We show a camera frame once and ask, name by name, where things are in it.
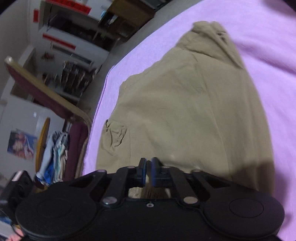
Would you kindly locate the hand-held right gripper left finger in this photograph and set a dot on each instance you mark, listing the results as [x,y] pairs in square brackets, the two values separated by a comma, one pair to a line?
[143,168]

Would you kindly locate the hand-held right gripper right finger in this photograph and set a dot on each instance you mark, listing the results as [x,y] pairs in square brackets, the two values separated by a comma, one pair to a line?
[154,170]

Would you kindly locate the shoe rack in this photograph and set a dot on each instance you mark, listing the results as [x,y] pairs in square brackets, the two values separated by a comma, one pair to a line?
[71,76]

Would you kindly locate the yellow round board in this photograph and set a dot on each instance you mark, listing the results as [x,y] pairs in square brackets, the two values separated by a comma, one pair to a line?
[42,139]

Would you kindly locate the red door couplet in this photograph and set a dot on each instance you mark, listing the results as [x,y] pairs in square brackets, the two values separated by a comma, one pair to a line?
[67,5]
[59,41]

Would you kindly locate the khaki pants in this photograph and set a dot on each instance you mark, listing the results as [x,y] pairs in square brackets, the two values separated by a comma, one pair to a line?
[185,104]

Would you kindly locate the stack of folded clothes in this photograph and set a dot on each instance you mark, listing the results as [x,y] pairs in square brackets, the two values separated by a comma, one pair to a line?
[55,157]

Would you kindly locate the maroon chair with gold frame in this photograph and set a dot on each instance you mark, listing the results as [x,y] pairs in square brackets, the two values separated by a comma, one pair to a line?
[46,95]

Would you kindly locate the wall poster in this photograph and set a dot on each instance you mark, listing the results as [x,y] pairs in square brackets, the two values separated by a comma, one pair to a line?
[22,144]

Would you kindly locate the purple towel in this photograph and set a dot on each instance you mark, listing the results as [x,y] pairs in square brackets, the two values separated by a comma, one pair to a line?
[266,58]

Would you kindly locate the wooden cabinet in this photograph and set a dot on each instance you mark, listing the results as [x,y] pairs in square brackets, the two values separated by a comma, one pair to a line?
[129,14]

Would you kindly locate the red door banner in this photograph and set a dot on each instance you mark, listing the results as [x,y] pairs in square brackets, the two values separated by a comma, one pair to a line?
[35,15]

